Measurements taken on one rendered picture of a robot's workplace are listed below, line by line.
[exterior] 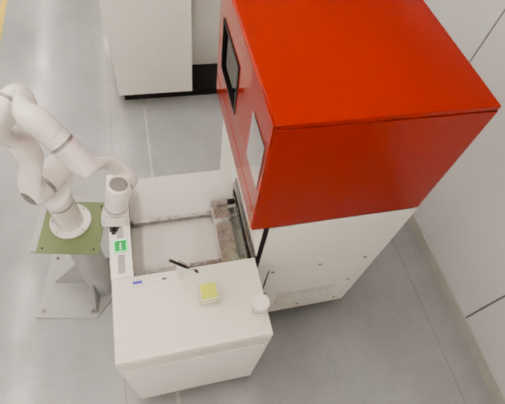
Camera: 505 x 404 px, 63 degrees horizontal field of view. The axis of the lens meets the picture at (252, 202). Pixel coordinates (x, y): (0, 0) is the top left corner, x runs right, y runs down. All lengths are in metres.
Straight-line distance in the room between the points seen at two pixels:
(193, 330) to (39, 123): 0.95
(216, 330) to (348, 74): 1.08
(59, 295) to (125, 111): 1.65
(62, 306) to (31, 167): 1.35
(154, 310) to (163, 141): 1.99
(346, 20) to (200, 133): 2.18
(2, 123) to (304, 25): 1.04
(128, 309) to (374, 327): 1.74
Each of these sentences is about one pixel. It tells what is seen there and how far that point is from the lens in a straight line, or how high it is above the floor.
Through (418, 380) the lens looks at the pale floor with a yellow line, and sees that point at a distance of 3.00.
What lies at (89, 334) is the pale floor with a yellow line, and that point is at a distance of 2.82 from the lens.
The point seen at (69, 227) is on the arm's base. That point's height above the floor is 0.88.
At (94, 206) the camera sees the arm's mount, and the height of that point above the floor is 0.84.
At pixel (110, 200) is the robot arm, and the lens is 1.54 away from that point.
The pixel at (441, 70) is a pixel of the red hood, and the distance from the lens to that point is 1.55.
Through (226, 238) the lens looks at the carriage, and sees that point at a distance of 1.99.
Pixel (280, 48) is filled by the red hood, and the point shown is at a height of 1.82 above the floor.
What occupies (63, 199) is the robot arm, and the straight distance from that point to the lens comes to 1.94.
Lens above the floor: 2.64
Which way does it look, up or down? 56 degrees down
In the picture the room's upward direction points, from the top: 12 degrees clockwise
